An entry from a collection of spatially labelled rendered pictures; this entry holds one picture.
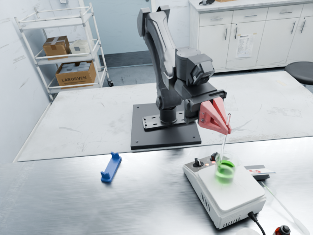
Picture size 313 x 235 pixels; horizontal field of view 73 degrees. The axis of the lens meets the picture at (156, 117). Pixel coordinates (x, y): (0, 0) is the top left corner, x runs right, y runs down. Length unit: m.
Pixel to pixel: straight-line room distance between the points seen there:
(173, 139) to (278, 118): 0.43
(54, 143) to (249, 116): 0.77
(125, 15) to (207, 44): 1.23
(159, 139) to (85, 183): 0.28
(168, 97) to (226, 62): 2.43
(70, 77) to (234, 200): 2.40
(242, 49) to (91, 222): 2.81
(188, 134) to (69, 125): 0.50
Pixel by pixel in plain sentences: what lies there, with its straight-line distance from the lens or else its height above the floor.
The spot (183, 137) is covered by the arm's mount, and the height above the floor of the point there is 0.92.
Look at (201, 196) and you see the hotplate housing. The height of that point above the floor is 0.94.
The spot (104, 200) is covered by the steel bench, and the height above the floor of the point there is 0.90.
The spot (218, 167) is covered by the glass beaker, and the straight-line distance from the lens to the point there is 0.52.
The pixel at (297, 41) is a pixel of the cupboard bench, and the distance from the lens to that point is 3.42.
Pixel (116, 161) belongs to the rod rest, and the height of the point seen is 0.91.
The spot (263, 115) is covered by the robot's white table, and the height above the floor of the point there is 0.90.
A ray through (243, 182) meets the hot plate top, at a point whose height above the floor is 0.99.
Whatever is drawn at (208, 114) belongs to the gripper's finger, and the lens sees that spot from 0.48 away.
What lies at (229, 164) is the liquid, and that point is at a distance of 0.56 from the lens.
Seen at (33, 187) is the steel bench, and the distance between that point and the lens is 0.79.
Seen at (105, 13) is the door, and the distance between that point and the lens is 3.35.
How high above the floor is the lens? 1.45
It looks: 38 degrees down
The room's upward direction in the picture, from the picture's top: 6 degrees counter-clockwise
